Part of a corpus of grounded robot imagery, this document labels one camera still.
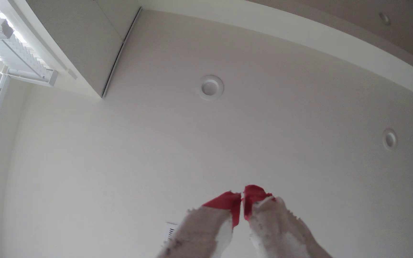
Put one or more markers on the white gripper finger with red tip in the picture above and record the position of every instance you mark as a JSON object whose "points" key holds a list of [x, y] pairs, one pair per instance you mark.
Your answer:
{"points": [[278, 233], [203, 233]]}

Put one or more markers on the white air vent grille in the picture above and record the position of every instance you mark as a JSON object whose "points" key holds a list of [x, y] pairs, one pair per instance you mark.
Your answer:
{"points": [[170, 231]]}

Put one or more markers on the round recessed ceiling light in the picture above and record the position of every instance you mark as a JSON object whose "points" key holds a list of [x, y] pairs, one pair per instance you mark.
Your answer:
{"points": [[389, 139], [210, 87]]}

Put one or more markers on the white raised window blind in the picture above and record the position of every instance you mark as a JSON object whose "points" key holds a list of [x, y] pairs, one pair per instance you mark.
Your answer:
{"points": [[16, 53]]}

